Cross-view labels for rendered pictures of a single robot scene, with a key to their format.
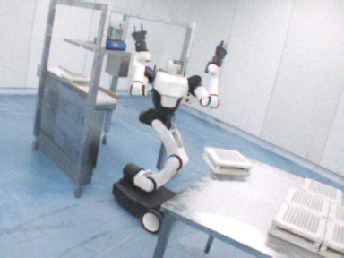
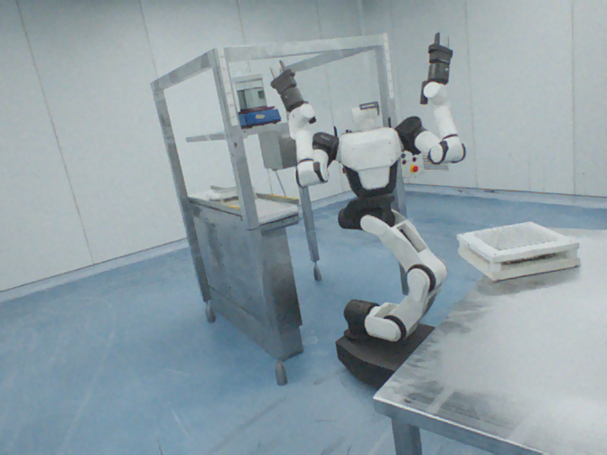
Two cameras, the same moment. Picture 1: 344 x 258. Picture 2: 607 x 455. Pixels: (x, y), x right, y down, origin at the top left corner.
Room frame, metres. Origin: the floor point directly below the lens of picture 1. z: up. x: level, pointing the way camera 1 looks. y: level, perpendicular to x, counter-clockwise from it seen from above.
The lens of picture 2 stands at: (0.63, -0.26, 1.41)
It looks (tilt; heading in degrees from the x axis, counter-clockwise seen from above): 14 degrees down; 9
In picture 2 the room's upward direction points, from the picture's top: 9 degrees counter-clockwise
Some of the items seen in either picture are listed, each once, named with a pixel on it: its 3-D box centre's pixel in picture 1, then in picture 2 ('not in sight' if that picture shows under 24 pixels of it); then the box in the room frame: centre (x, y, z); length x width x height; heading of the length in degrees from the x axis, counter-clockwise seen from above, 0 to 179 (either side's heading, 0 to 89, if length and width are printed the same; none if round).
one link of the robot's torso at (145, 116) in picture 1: (155, 117); (365, 213); (2.86, -0.22, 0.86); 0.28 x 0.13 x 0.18; 54
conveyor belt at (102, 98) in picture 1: (72, 83); (228, 204); (3.45, 0.66, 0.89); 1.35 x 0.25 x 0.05; 39
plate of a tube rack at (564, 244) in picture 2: (227, 158); (513, 240); (2.01, -0.66, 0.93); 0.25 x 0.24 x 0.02; 101
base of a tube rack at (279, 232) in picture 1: (296, 229); not in sight; (1.31, -0.88, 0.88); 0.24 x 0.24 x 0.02; 58
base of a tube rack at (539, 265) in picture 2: (226, 164); (513, 255); (2.01, -0.66, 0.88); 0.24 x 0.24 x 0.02; 11
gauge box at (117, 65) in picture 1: (117, 64); (278, 148); (3.07, 0.20, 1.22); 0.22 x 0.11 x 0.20; 39
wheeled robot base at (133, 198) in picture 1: (150, 191); (398, 338); (2.80, -0.31, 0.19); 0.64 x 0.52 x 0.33; 54
